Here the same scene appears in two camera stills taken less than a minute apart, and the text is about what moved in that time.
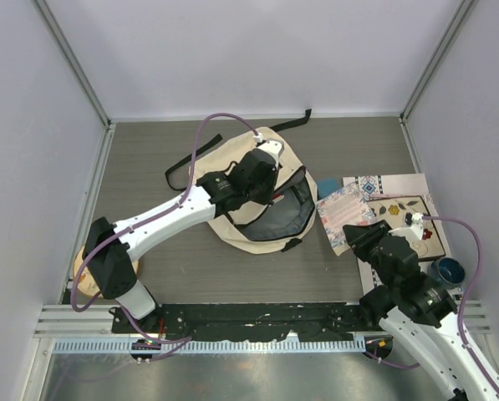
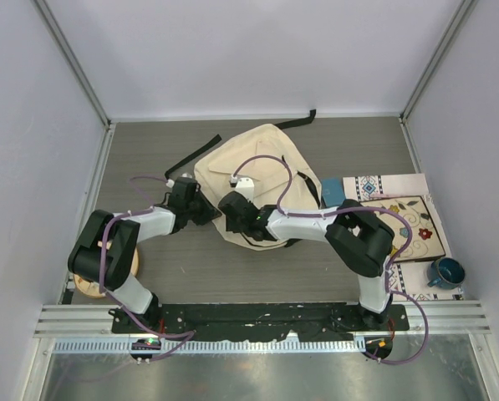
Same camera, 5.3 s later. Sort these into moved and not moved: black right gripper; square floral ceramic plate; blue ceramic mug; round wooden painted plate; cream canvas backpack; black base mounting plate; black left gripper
Moved: black left gripper; black right gripper; cream canvas backpack
Not moved: round wooden painted plate; blue ceramic mug; square floral ceramic plate; black base mounting plate
